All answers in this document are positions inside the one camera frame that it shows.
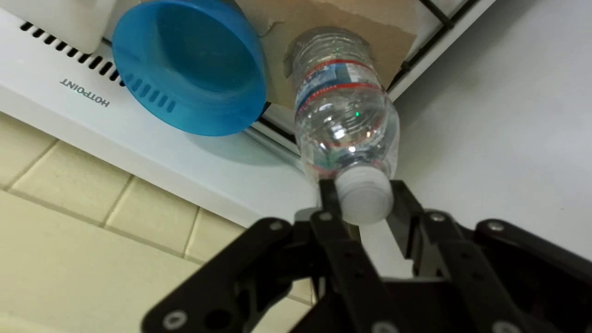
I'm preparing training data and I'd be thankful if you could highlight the brown cardboard box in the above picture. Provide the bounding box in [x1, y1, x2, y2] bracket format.
[234, 0, 421, 114]

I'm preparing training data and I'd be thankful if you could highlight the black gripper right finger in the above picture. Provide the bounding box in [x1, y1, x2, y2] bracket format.
[388, 177, 592, 333]

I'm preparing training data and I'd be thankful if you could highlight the white gas stove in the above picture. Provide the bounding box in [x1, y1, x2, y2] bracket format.
[0, 0, 592, 247]

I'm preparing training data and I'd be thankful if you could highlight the blue plastic cup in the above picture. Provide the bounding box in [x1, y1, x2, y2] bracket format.
[110, 0, 269, 138]

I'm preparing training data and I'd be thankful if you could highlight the clear plastic water bottle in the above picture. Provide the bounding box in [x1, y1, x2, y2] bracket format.
[284, 25, 403, 227]

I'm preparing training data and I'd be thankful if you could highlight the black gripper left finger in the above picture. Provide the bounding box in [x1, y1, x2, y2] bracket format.
[140, 177, 403, 333]

